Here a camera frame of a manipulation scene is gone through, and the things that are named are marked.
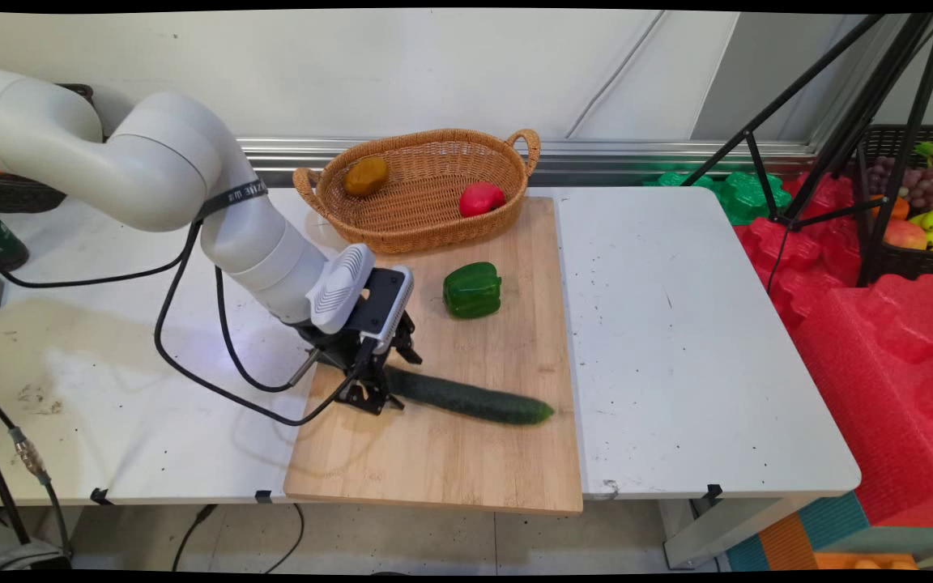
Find thick black cable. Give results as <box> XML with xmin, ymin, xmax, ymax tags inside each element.
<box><xmin>0</xmin><ymin>419</ymin><xmax>34</xmax><ymax>545</ymax></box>

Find small red foam mat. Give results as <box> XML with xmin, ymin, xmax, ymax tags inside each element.
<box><xmin>732</xmin><ymin>172</ymin><xmax>864</xmax><ymax>325</ymax></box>

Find black fruit crate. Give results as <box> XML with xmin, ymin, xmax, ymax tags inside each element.
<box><xmin>855</xmin><ymin>124</ymin><xmax>933</xmax><ymax>284</ymax></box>

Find purple toy grapes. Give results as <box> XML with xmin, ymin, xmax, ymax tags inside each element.
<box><xmin>867</xmin><ymin>155</ymin><xmax>933</xmax><ymax>211</ymax></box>

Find black cable with metal connector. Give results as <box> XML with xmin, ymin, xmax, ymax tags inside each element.
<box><xmin>0</xmin><ymin>379</ymin><xmax>75</xmax><ymax>555</ymax></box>

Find grey metal base plate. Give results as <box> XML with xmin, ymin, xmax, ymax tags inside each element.
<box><xmin>0</xmin><ymin>541</ymin><xmax>70</xmax><ymax>572</ymax></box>

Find thin black floor cable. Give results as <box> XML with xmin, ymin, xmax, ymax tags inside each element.
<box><xmin>266</xmin><ymin>504</ymin><xmax>307</xmax><ymax>573</ymax></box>
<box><xmin>171</xmin><ymin>504</ymin><xmax>219</xmax><ymax>572</ymax></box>

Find teal foam floor tile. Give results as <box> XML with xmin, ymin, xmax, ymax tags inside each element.
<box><xmin>726</xmin><ymin>490</ymin><xmax>872</xmax><ymax>572</ymax></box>

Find aluminium window rail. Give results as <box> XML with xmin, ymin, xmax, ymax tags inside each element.
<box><xmin>236</xmin><ymin>136</ymin><xmax>824</xmax><ymax>189</ymax></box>

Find black woven basket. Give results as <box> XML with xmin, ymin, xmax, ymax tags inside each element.
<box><xmin>0</xmin><ymin>83</ymin><xmax>96</xmax><ymax>214</ymax></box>

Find orange foam floor tile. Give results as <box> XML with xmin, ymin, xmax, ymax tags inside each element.
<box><xmin>758</xmin><ymin>512</ymin><xmax>921</xmax><ymax>572</ymax></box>

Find brown toy potato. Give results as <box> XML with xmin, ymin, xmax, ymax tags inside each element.
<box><xmin>343</xmin><ymin>156</ymin><xmax>391</xmax><ymax>198</ymax></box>

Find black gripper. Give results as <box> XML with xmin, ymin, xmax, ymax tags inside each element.
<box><xmin>296</xmin><ymin>312</ymin><xmax>424</xmax><ymax>416</ymax></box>

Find large red foam mat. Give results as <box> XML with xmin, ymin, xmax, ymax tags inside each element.
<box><xmin>790</xmin><ymin>274</ymin><xmax>933</xmax><ymax>527</ymax></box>

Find black tripod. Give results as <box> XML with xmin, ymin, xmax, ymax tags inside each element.
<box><xmin>681</xmin><ymin>12</ymin><xmax>933</xmax><ymax>288</ymax></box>

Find wooden cutting board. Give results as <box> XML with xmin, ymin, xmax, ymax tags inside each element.
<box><xmin>283</xmin><ymin>197</ymin><xmax>585</xmax><ymax>515</ymax></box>

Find red yellow toy apple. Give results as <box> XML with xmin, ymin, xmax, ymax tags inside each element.
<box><xmin>884</xmin><ymin>219</ymin><xmax>929</xmax><ymax>250</ymax></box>

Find red round toy fruit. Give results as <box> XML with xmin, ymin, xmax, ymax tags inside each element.
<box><xmin>458</xmin><ymin>181</ymin><xmax>507</xmax><ymax>218</ymax></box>

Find green bell pepper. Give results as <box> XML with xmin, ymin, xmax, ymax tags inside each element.
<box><xmin>442</xmin><ymin>262</ymin><xmax>503</xmax><ymax>319</ymax></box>

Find white table leg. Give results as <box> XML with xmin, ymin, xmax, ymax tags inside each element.
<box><xmin>661</xmin><ymin>496</ymin><xmax>816</xmax><ymax>569</ymax></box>

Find black and white wrist camera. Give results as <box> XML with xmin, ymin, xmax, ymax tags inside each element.
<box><xmin>345</xmin><ymin>266</ymin><xmax>415</xmax><ymax>353</ymax></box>

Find wicker basket with handles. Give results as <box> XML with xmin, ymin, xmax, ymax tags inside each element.
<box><xmin>292</xmin><ymin>128</ymin><xmax>542</xmax><ymax>256</ymax></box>

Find black velcro strap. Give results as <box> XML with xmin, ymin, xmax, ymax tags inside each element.
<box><xmin>194</xmin><ymin>178</ymin><xmax>269</xmax><ymax>221</ymax></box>

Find green foam mat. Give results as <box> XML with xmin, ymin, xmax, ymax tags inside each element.
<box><xmin>643</xmin><ymin>170</ymin><xmax>793</xmax><ymax>226</ymax></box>

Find dark green cucumber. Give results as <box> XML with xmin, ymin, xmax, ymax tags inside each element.
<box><xmin>381</xmin><ymin>366</ymin><xmax>555</xmax><ymax>426</ymax></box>

